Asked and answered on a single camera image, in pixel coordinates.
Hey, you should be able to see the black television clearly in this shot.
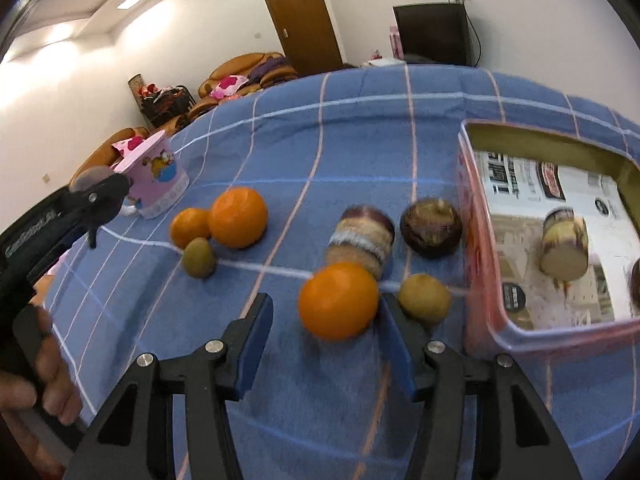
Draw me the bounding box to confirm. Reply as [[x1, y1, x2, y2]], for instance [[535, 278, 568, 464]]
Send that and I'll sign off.
[[392, 2, 473, 67]]

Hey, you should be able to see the brown wooden door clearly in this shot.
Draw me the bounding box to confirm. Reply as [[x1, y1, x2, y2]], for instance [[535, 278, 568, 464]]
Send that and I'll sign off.
[[257, 0, 346, 75]]

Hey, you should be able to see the pink cartoon cup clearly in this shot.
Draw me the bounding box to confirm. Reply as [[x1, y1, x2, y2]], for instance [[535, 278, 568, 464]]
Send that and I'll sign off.
[[111, 130, 190, 220]]

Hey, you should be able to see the person's left hand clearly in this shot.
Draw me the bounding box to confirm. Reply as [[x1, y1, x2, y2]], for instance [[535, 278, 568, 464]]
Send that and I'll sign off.
[[0, 307, 84, 426]]

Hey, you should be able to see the printed white paper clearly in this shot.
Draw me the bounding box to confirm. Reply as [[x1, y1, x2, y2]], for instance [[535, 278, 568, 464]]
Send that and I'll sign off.
[[472, 150, 640, 331]]

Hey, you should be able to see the black cluttered rack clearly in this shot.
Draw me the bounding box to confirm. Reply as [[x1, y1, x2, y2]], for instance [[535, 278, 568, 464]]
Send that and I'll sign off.
[[139, 85, 196, 128]]

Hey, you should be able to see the pink tin box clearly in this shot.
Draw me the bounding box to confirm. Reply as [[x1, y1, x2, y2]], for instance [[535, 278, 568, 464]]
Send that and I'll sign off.
[[457, 119, 640, 376]]

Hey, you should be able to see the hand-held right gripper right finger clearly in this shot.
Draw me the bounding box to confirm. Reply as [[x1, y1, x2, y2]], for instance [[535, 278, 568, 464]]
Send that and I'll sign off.
[[381, 292, 583, 480]]

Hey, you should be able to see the small orange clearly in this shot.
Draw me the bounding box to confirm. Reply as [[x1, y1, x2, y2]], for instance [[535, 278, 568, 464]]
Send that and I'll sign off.
[[170, 207, 213, 249]]

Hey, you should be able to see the purple cloth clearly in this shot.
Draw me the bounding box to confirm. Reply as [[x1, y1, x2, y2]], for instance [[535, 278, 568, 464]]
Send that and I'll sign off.
[[247, 57, 296, 83]]

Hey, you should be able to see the tall woven basket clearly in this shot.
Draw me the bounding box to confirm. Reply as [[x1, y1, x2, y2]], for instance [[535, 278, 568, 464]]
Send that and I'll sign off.
[[127, 74, 146, 107]]

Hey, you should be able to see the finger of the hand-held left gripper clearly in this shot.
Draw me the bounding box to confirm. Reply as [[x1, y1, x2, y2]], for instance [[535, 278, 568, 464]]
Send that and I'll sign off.
[[67, 167, 136, 250]]

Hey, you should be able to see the pink floral pillow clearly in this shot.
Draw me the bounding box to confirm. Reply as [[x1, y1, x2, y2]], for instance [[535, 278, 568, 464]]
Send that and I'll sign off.
[[112, 135, 148, 157], [209, 75, 250, 101]]

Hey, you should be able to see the brown kiwi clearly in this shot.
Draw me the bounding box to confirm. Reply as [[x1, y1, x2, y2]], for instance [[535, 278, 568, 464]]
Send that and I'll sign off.
[[398, 273, 452, 325], [181, 236, 217, 279]]

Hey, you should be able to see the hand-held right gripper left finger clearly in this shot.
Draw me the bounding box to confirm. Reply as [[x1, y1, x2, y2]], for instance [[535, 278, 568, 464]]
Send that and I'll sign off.
[[62, 292, 275, 480]]

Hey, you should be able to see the brown leather sofa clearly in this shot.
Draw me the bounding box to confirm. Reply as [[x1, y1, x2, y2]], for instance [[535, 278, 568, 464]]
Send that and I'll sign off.
[[69, 127, 151, 188], [198, 51, 301, 121]]

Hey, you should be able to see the large orange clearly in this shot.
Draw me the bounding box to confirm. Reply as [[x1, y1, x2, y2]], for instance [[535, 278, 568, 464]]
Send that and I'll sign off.
[[298, 262, 380, 342], [207, 186, 269, 249]]

